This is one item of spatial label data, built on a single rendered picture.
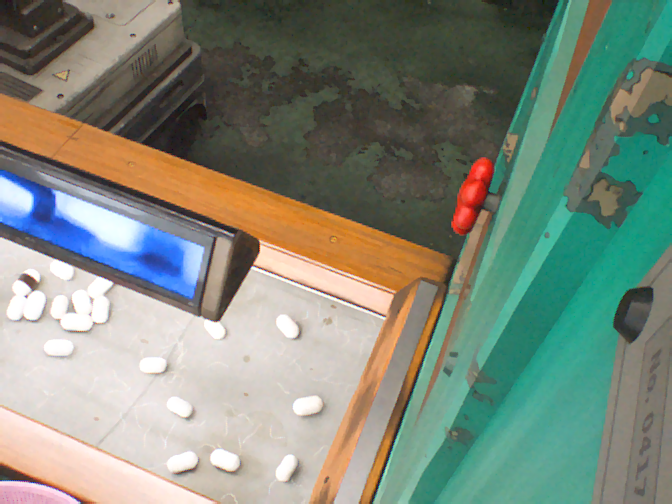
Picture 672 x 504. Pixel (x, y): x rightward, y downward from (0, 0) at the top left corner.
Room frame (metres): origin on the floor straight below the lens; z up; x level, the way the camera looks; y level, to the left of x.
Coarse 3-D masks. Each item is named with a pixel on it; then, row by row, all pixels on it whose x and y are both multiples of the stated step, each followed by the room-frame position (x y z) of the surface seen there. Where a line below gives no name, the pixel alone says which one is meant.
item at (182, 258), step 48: (0, 144) 0.35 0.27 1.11; (0, 192) 0.33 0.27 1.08; (48, 192) 0.33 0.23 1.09; (96, 192) 0.32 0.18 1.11; (48, 240) 0.31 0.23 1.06; (96, 240) 0.30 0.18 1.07; (144, 240) 0.30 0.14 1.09; (192, 240) 0.30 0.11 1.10; (240, 240) 0.31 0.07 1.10; (144, 288) 0.28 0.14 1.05; (192, 288) 0.28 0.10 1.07
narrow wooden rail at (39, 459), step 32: (0, 416) 0.26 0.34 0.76; (0, 448) 0.23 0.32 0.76; (32, 448) 0.24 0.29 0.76; (64, 448) 0.24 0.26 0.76; (96, 448) 0.25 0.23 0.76; (32, 480) 0.21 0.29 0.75; (64, 480) 0.21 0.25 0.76; (96, 480) 0.21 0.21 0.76; (128, 480) 0.22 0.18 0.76; (160, 480) 0.22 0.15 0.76
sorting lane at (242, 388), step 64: (0, 256) 0.49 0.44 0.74; (0, 320) 0.39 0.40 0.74; (128, 320) 0.42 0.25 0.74; (192, 320) 0.43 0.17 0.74; (256, 320) 0.45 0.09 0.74; (320, 320) 0.46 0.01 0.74; (0, 384) 0.31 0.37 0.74; (64, 384) 0.32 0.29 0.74; (128, 384) 0.33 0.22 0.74; (192, 384) 0.35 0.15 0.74; (256, 384) 0.36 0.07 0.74; (320, 384) 0.37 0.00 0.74; (128, 448) 0.26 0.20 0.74; (192, 448) 0.27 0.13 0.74; (256, 448) 0.28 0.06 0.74; (320, 448) 0.29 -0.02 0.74
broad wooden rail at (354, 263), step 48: (0, 96) 0.75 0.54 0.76; (48, 144) 0.67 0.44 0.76; (96, 144) 0.68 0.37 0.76; (144, 192) 0.61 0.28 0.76; (192, 192) 0.62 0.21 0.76; (240, 192) 0.63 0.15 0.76; (288, 240) 0.56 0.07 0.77; (336, 240) 0.57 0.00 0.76; (384, 240) 0.59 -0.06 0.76; (336, 288) 0.51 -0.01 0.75; (384, 288) 0.51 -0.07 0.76
